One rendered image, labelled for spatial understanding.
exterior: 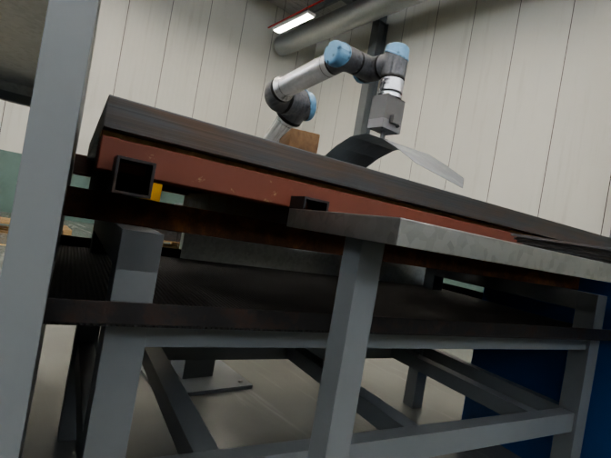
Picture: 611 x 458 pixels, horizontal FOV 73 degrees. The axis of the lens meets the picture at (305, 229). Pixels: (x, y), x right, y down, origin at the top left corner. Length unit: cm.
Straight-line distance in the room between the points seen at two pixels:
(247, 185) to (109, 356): 34
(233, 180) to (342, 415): 39
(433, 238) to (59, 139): 40
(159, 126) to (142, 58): 1111
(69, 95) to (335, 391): 47
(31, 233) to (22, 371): 14
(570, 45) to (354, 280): 895
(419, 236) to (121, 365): 48
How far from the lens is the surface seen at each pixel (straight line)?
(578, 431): 171
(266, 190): 72
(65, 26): 50
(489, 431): 132
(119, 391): 73
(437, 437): 117
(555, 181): 857
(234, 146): 70
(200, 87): 1218
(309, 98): 171
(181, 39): 1227
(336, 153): 141
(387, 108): 132
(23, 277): 48
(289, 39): 1280
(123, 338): 70
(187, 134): 68
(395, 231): 46
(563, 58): 934
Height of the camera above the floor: 72
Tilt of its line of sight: level
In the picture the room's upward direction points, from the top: 10 degrees clockwise
